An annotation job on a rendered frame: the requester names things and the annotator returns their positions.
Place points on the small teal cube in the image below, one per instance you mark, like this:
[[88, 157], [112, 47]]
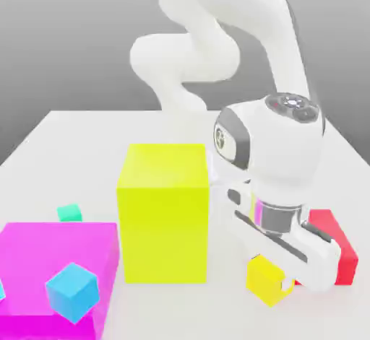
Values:
[[69, 213]]

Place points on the large magenta box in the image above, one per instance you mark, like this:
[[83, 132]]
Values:
[[31, 256]]

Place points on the large red box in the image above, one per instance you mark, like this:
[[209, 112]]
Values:
[[345, 252]]

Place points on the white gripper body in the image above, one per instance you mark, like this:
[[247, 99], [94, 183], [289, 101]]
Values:
[[315, 262]]

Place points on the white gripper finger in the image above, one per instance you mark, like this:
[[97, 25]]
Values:
[[287, 285]]

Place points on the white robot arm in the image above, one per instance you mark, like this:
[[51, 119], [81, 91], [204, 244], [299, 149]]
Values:
[[208, 45]]

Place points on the small light blue cube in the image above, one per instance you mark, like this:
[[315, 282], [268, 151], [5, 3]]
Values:
[[1, 291], [72, 292]]

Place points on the small yellow cube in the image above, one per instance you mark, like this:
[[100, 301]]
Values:
[[264, 280]]

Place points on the large yellow box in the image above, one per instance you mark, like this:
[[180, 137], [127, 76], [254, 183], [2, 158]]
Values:
[[163, 215]]

